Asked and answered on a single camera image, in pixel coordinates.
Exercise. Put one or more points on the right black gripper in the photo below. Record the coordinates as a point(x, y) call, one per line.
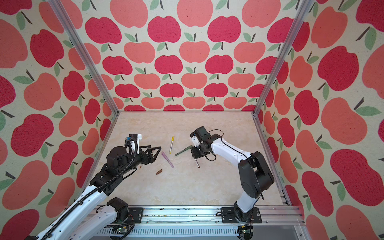
point(194, 155)

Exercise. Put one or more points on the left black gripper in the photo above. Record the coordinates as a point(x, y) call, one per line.
point(151, 159)

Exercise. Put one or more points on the green pen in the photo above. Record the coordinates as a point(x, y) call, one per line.
point(184, 150)

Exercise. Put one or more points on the pink pen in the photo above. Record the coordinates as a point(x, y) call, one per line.
point(167, 159)

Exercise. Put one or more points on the white pen yellow end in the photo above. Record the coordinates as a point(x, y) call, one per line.
point(171, 145)

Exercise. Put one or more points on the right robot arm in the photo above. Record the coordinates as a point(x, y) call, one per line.
point(255, 174)

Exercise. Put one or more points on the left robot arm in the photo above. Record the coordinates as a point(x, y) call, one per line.
point(72, 225)

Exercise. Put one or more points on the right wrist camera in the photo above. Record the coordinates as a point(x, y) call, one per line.
point(195, 141)

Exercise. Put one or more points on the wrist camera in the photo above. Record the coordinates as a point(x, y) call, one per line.
point(195, 141)
point(132, 143)

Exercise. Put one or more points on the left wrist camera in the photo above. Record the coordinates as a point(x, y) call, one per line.
point(132, 143)

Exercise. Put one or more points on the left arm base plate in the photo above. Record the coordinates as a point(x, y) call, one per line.
point(129, 215)

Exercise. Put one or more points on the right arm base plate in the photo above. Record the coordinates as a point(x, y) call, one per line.
point(230, 215)

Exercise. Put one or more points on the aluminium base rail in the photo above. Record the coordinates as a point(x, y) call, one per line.
point(201, 222)

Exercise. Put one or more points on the left aluminium frame post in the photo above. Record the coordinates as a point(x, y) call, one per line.
point(71, 31)

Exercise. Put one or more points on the aluminium frame post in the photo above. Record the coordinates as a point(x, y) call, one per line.
point(71, 31)
point(301, 15)

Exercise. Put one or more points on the right aluminium frame post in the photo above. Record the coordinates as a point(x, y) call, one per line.
point(301, 15)

